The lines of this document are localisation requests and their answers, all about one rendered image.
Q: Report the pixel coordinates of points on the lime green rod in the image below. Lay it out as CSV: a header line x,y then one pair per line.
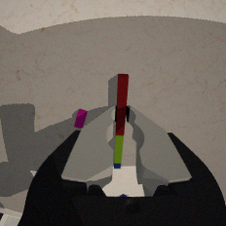
x,y
119,139

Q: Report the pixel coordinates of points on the dark red rod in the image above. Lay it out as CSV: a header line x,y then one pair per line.
x,y
122,95

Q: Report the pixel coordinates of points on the magenta rod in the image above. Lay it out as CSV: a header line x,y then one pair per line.
x,y
80,119

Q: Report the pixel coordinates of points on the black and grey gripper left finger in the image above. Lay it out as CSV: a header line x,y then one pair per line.
x,y
84,158

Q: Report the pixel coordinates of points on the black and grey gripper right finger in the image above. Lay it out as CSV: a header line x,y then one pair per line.
x,y
163,159

